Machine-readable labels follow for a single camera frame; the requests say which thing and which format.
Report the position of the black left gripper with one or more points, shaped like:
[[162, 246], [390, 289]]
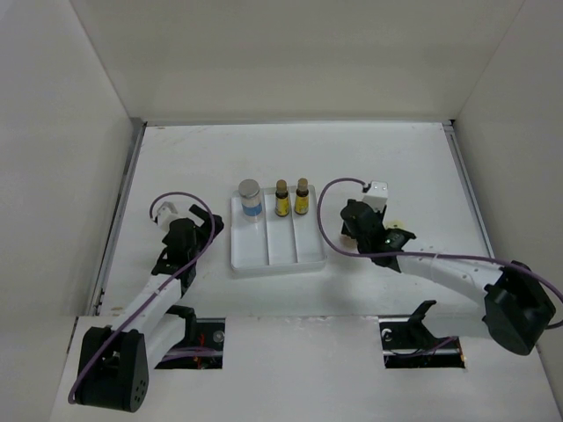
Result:
[[205, 228]]

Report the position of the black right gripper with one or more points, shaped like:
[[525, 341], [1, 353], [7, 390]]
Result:
[[381, 215]]

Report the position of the beige spice bottle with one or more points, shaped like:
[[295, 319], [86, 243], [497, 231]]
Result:
[[395, 225]]

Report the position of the blue-label jar silver lid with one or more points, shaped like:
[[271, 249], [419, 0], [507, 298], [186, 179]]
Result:
[[250, 199]]

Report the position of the brown bottle yellow label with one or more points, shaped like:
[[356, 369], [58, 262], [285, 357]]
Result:
[[282, 206]]

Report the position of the pink-cap spice bottle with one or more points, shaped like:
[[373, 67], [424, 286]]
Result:
[[347, 241]]

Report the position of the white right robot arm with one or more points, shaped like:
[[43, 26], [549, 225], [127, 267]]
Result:
[[516, 308]]

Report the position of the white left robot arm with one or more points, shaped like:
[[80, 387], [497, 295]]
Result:
[[115, 360]]

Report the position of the white three-compartment tray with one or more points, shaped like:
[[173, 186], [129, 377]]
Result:
[[274, 245]]

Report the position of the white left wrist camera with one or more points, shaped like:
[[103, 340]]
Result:
[[166, 213]]

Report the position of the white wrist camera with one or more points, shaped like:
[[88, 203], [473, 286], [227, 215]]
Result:
[[166, 213], [375, 194]]

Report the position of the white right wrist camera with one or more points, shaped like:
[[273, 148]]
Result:
[[375, 194]]

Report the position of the left aluminium frame rail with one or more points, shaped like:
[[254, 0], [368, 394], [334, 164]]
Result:
[[99, 281]]

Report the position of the aluminium frame rail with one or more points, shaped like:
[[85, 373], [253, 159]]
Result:
[[449, 130], [99, 281]]

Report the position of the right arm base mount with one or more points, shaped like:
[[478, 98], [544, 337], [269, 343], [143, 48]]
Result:
[[408, 344]]

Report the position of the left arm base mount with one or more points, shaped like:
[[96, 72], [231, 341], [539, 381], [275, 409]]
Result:
[[202, 345]]

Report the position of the right aluminium frame rail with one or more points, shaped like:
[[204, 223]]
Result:
[[449, 130]]

